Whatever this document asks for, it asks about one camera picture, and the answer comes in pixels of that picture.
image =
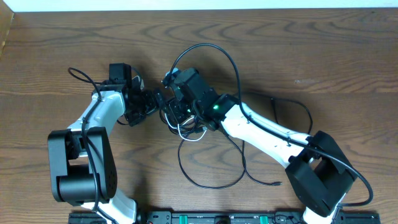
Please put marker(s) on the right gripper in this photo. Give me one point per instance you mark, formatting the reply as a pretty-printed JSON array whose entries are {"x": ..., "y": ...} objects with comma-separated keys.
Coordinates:
[{"x": 179, "y": 117}]

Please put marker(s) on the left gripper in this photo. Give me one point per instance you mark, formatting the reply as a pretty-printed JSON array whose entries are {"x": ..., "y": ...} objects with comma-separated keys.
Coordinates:
[{"x": 152, "y": 104}]

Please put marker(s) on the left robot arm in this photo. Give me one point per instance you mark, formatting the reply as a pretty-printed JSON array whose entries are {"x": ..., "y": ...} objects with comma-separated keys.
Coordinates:
[{"x": 82, "y": 167}]

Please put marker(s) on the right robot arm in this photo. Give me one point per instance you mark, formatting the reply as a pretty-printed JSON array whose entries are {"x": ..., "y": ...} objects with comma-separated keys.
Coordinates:
[{"x": 318, "y": 171}]

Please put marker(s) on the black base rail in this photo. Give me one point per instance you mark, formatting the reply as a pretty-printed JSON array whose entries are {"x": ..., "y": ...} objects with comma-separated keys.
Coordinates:
[{"x": 289, "y": 217}]

